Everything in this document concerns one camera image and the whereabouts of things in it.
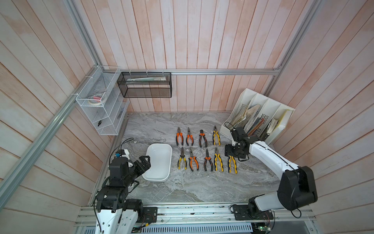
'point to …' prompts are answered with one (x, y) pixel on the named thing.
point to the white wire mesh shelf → (107, 118)
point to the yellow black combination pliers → (214, 136)
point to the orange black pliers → (207, 158)
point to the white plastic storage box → (160, 159)
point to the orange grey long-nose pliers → (191, 160)
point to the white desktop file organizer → (258, 115)
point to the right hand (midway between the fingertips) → (229, 152)
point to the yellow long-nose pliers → (182, 156)
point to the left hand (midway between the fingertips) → (144, 163)
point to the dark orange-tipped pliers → (200, 134)
